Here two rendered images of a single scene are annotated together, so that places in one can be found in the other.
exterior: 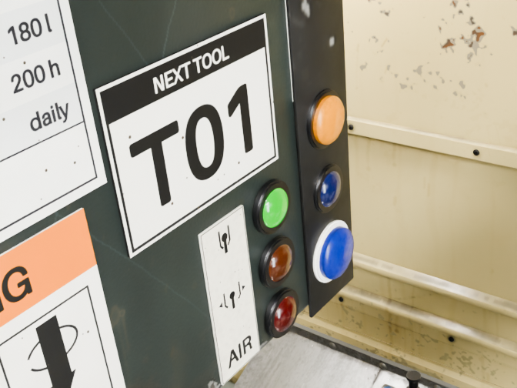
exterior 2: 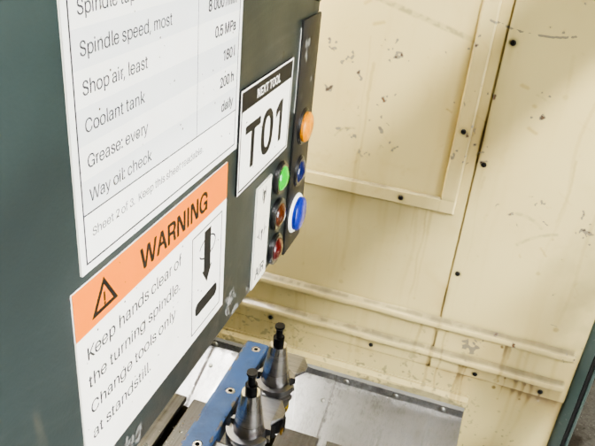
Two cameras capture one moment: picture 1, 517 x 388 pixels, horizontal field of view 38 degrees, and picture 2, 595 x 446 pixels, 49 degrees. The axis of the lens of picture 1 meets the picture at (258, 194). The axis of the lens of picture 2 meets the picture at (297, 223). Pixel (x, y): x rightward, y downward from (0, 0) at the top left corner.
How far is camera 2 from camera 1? 0.21 m
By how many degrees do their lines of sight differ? 22
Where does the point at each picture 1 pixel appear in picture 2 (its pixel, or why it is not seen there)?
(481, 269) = (296, 262)
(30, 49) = (227, 64)
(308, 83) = (301, 103)
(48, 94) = (228, 91)
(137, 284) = (235, 214)
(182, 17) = (269, 54)
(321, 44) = (308, 79)
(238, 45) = (283, 74)
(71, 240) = (221, 180)
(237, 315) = (261, 245)
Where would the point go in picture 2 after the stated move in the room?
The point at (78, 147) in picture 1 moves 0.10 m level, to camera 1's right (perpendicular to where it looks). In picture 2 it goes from (231, 125) to (380, 116)
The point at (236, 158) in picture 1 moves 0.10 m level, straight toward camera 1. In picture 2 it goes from (274, 143) to (336, 205)
